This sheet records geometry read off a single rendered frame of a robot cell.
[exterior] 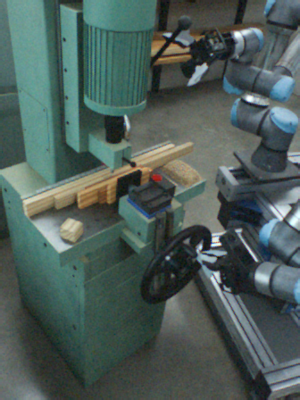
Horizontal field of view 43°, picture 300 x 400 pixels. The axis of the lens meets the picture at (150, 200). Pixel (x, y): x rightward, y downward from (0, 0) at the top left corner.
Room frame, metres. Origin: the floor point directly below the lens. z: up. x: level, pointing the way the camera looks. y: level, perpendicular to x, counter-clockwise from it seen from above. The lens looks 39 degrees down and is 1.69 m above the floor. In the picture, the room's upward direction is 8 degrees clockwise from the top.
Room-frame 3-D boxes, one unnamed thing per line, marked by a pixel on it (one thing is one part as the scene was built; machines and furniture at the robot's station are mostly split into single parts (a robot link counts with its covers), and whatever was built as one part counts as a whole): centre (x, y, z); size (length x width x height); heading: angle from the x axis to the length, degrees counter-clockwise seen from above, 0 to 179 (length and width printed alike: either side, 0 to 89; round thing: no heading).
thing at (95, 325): (1.10, 0.22, 0.36); 0.58 x 0.45 x 0.71; 46
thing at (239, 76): (1.25, -0.24, 1.24); 0.11 x 0.08 x 0.11; 59
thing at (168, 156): (1.08, 0.07, 0.92); 0.60 x 0.02 x 0.04; 136
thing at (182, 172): (1.14, -0.10, 0.92); 0.14 x 0.09 x 0.04; 46
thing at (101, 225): (0.95, 0.06, 0.87); 0.61 x 0.30 x 0.06; 136
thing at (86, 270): (1.11, 0.22, 0.76); 0.57 x 0.45 x 0.09; 46
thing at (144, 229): (0.89, 0.00, 0.92); 0.15 x 0.13 x 0.09; 136
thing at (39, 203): (1.04, 0.15, 0.93); 0.60 x 0.02 x 0.05; 136
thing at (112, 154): (1.04, 0.15, 1.03); 0.14 x 0.07 x 0.09; 46
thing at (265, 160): (1.43, -0.48, 0.87); 0.15 x 0.15 x 0.10
